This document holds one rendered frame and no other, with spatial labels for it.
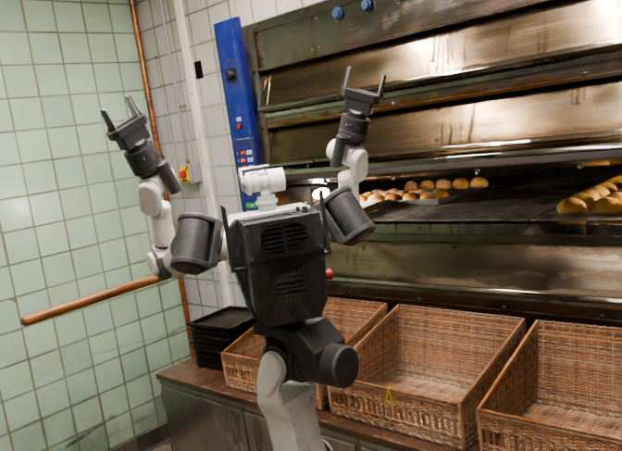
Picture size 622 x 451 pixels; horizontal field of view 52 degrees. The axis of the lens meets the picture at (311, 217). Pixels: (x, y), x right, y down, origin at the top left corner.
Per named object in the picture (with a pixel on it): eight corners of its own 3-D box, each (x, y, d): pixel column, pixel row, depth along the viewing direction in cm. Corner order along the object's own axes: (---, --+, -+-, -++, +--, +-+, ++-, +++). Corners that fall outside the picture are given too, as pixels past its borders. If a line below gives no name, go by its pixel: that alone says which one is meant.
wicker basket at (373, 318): (300, 347, 307) (292, 292, 304) (398, 365, 269) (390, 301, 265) (223, 387, 272) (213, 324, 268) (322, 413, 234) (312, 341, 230)
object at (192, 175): (191, 181, 344) (188, 163, 343) (202, 181, 337) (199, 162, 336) (180, 184, 339) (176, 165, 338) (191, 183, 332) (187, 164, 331)
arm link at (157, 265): (196, 275, 205) (213, 255, 185) (158, 291, 198) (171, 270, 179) (181, 243, 207) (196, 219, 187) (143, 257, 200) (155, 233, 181)
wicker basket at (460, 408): (405, 366, 266) (397, 302, 263) (536, 391, 227) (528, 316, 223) (328, 415, 232) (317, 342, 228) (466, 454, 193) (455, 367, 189)
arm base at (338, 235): (375, 235, 189) (379, 223, 178) (338, 257, 187) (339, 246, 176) (348, 194, 193) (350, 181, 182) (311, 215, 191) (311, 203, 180)
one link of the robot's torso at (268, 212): (361, 322, 169) (343, 188, 164) (233, 349, 162) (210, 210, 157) (332, 297, 197) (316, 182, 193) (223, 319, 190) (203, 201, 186)
